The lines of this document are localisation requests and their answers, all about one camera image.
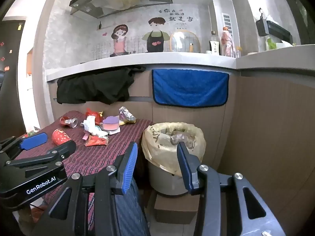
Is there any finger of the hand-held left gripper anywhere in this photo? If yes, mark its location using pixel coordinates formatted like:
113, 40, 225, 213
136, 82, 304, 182
6, 140, 77, 170
0, 132, 48, 153

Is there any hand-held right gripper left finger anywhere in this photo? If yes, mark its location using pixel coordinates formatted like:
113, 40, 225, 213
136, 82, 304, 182
31, 141, 138, 236

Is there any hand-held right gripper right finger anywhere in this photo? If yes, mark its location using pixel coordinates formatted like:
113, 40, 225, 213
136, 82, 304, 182
177, 141, 287, 236

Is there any red can with yellow print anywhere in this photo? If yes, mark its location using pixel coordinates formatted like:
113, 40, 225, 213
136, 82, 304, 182
52, 128, 70, 146

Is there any grey trash bin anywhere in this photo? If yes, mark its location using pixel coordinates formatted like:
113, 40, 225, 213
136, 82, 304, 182
147, 161, 196, 196

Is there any crushed red and silver can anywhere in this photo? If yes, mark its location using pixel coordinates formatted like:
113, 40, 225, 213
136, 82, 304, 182
60, 117, 79, 128

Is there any red packet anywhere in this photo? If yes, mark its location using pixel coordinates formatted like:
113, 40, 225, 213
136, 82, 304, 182
84, 135, 109, 147

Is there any white tissue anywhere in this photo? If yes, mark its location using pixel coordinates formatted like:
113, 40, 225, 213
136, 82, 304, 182
83, 115, 97, 132

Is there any white and teal wrapper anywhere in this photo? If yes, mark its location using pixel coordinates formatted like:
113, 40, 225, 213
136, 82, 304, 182
92, 125, 109, 137

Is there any red wrapper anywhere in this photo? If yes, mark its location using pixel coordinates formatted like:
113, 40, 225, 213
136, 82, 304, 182
85, 108, 104, 123

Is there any purple heart shaped box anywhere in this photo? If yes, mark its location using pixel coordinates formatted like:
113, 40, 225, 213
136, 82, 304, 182
102, 116, 121, 135

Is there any silver foil wrapper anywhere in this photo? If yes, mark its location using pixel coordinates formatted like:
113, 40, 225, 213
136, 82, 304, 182
119, 106, 136, 121

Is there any red plaid tablecloth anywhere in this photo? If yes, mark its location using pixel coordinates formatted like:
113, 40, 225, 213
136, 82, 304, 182
15, 111, 154, 231

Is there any crumpled clear plastic bag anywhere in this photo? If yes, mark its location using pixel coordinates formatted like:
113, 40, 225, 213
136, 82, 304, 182
170, 131, 195, 150

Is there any brown cardboard box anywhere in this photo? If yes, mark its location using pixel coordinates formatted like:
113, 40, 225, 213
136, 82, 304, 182
154, 192, 200, 225

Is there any person's blue jeans leg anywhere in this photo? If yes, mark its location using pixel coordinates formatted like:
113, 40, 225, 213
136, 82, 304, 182
112, 177, 150, 236

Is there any dark fridge with magnets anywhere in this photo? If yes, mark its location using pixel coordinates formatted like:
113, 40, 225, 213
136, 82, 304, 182
0, 20, 26, 138

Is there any black cloth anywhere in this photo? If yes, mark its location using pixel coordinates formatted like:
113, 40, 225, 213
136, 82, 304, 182
56, 65, 145, 105

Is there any blue towel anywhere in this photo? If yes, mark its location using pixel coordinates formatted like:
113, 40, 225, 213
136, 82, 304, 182
151, 69, 229, 108

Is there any grey stone kitchen counter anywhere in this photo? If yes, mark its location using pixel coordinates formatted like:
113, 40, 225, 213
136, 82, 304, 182
45, 44, 315, 89

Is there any dark sauce bottle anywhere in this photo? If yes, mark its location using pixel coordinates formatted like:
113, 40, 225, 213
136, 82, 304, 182
210, 30, 220, 54

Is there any glass lid with wooden rim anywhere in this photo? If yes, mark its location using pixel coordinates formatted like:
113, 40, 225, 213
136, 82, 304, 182
170, 30, 201, 53

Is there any plastic bottle with red contents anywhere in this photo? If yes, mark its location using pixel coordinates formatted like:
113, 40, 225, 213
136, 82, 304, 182
220, 27, 234, 57

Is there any black hanging utensil holder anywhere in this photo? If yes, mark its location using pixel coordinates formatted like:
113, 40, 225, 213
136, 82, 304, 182
256, 8, 269, 37

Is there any cartoon couple wall sticker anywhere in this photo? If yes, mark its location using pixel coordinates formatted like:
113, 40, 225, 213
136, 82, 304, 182
97, 7, 195, 57

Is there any black wall rack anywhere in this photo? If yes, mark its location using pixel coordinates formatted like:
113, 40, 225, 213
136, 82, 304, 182
266, 20, 293, 44

